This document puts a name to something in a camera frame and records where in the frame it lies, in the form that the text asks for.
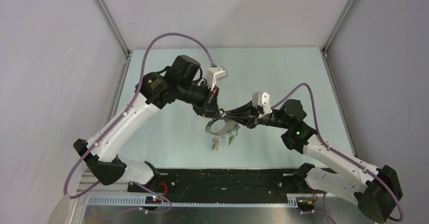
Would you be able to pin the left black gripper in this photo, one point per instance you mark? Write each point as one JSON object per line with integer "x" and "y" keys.
{"x": 209, "y": 107}

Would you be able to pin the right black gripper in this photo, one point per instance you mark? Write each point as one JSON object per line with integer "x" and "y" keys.
{"x": 251, "y": 121}

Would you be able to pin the large metal keyring plate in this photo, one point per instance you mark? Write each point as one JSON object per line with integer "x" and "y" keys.
{"x": 220, "y": 129}

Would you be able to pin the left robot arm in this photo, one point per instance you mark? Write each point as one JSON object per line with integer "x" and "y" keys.
{"x": 156, "y": 90}

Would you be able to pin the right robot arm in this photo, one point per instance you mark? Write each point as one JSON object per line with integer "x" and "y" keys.
{"x": 376, "y": 191}

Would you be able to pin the yellow key tag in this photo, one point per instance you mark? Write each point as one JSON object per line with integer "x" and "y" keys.
{"x": 215, "y": 145}

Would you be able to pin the right electronics board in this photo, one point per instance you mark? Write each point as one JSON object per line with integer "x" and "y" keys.
{"x": 306, "y": 206}

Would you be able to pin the electronics board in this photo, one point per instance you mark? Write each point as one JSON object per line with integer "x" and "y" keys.
{"x": 306, "y": 206}
{"x": 152, "y": 199}

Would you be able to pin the left electronics board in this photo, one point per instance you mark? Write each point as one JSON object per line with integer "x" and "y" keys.
{"x": 152, "y": 199}

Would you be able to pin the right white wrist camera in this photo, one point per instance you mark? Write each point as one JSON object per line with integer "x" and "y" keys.
{"x": 261, "y": 102}

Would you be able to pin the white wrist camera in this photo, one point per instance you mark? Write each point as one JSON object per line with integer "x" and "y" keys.
{"x": 215, "y": 74}
{"x": 261, "y": 102}

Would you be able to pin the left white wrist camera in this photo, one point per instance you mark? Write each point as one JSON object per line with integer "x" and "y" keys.
{"x": 215, "y": 74}

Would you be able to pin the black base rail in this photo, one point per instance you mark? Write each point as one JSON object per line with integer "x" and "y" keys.
{"x": 272, "y": 185}

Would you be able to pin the grey cable duct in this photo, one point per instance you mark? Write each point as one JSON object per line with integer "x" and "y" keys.
{"x": 143, "y": 201}

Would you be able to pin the right aluminium frame post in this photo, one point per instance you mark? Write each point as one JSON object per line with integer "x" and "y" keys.
{"x": 340, "y": 23}

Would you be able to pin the aluminium frame post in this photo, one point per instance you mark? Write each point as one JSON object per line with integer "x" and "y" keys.
{"x": 104, "y": 10}
{"x": 340, "y": 23}

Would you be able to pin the left aluminium frame post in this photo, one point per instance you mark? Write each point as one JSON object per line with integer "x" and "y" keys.
{"x": 104, "y": 10}

